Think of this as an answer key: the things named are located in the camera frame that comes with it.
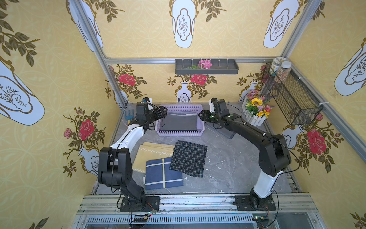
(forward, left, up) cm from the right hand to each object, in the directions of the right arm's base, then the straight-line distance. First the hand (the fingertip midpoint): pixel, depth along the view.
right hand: (206, 112), depth 92 cm
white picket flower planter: (+8, -34, -4) cm, 35 cm away
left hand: (-1, +32, +3) cm, 32 cm away
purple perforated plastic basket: (+15, +17, -14) cm, 27 cm away
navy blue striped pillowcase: (-36, +28, -16) cm, 48 cm away
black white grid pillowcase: (-24, +10, -17) cm, 31 cm away
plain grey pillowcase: (+5, +16, -17) cm, 24 cm away
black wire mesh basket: (+2, -50, +11) cm, 51 cm away
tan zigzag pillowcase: (-21, +37, -16) cm, 45 cm away
